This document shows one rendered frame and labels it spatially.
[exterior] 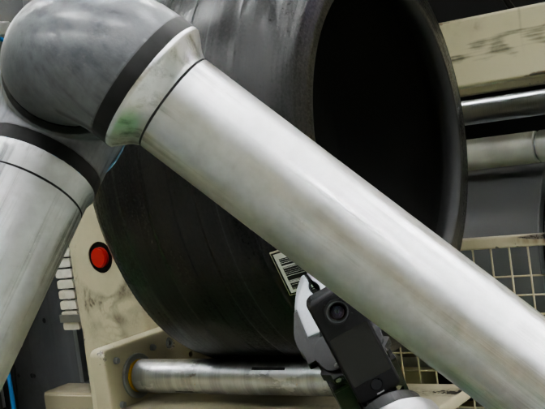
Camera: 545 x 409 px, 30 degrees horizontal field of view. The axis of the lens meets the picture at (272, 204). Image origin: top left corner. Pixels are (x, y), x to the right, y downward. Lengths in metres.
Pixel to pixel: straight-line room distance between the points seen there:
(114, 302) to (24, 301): 0.65
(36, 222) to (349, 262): 0.26
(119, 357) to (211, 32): 0.49
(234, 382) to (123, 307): 0.27
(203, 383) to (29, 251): 0.52
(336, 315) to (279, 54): 0.31
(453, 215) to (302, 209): 0.71
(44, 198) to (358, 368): 0.33
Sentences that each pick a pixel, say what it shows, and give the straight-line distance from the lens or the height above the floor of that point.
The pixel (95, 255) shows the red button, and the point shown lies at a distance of 1.50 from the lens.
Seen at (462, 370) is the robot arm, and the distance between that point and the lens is 0.79.
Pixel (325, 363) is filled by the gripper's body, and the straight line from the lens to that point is 1.01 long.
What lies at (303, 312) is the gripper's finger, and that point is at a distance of 1.06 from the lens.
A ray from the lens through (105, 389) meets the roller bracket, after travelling 1.39.
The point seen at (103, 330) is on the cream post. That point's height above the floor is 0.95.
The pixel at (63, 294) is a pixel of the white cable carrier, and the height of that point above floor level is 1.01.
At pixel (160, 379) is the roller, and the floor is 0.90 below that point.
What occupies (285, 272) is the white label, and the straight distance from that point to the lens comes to 1.12.
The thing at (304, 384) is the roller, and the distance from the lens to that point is 1.24.
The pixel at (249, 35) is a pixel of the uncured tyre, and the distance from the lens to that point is 1.12.
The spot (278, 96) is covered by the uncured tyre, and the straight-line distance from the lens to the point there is 1.10.
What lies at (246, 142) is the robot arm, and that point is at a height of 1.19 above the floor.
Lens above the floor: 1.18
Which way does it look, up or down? 3 degrees down
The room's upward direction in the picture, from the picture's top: 8 degrees counter-clockwise
